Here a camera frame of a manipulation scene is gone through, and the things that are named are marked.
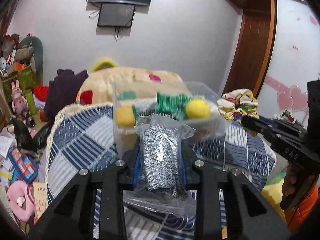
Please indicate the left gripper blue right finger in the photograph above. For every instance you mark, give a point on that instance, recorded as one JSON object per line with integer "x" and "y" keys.
{"x": 185, "y": 164}

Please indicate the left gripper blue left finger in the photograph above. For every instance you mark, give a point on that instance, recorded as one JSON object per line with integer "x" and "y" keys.
{"x": 136, "y": 172}

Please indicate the visible finger of the right gripper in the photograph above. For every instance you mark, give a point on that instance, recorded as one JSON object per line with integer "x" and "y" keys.
{"x": 262, "y": 125}

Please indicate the floral fabric scrunchie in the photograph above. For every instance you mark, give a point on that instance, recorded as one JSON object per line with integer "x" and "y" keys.
{"x": 238, "y": 103}

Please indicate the black white cord bag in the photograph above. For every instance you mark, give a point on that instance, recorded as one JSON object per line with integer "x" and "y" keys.
{"x": 160, "y": 187}

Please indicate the yellow green sponge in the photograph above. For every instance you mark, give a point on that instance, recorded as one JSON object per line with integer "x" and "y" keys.
{"x": 125, "y": 116}

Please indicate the yellow felt ball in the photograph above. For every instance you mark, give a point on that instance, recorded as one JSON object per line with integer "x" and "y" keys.
{"x": 197, "y": 108}

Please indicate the green knitted glove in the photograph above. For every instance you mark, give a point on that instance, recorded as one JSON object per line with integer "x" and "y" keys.
{"x": 172, "y": 105}

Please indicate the clear plastic storage bin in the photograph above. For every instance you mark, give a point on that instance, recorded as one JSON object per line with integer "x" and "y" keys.
{"x": 196, "y": 129}

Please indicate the blue patterned bed cover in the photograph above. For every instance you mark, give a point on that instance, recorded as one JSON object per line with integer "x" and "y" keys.
{"x": 83, "y": 137}

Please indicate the beige fluffy blanket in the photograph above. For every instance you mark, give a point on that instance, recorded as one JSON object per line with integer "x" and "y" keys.
{"x": 145, "y": 83}

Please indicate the dark purple clothing pile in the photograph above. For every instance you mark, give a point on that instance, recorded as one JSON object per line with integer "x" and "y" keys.
{"x": 62, "y": 91}

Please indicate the colourful block puzzle box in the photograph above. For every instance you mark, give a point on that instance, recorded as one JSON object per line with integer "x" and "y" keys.
{"x": 25, "y": 166}

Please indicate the pink plush cushion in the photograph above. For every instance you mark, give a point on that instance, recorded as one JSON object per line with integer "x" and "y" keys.
{"x": 20, "y": 200}

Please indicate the red plush item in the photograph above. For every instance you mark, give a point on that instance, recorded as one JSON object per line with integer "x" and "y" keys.
{"x": 41, "y": 92}

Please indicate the green cylinder bottle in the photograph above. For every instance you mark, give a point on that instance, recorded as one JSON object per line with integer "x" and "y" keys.
{"x": 31, "y": 103}

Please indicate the pink rabbit toy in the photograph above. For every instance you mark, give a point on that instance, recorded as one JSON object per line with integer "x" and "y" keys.
{"x": 19, "y": 103}

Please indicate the green cardboard box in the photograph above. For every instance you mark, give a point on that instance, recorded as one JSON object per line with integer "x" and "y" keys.
{"x": 28, "y": 80}

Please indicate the grey green plush toy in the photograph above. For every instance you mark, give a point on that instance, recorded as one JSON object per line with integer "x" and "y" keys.
{"x": 30, "y": 50}

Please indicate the wooden door frame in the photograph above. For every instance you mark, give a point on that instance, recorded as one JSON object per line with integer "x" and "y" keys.
{"x": 254, "y": 45}

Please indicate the small wall monitor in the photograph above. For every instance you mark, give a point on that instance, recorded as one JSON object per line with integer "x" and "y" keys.
{"x": 116, "y": 15}

